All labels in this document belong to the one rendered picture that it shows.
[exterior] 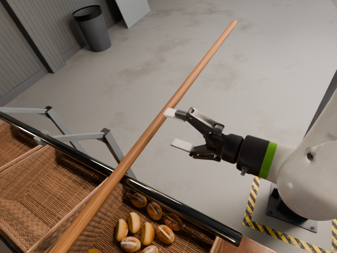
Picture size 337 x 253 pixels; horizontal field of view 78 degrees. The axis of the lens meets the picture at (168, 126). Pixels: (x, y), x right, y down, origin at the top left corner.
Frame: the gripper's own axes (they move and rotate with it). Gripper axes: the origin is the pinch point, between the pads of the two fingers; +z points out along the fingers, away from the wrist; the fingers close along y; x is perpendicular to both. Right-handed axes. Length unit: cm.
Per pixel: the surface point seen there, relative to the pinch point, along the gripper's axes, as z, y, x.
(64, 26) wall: 350, 71, 192
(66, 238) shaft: 5.1, -1.0, -37.0
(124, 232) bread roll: 21, 56, -26
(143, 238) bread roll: 12, 56, -24
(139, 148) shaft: 5.0, -0.4, -10.4
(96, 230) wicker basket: 35, 56, -32
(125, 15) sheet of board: 310, 96, 309
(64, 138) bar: 44.2, 10.5, -13.6
